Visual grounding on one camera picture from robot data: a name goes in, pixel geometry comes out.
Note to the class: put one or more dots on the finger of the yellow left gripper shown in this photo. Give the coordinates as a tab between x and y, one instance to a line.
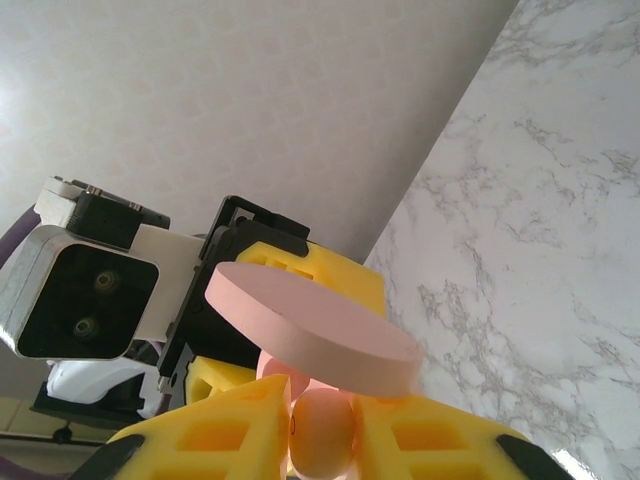
340	275
215	380

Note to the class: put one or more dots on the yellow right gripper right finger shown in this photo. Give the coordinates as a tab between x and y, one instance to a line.
380	420

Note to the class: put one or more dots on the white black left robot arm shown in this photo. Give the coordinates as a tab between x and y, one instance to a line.
90	380

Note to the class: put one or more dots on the orange earbud charging case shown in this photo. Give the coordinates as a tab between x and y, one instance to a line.
310	320

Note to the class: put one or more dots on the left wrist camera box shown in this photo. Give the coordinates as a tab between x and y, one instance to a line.
80	300

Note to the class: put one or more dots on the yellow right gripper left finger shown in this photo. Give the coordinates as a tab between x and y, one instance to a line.
260	410

